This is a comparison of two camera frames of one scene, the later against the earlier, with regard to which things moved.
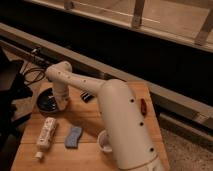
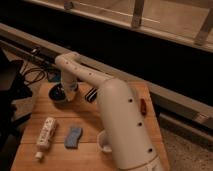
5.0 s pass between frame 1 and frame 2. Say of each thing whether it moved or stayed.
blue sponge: stayed
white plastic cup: stayed
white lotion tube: stayed
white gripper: moved
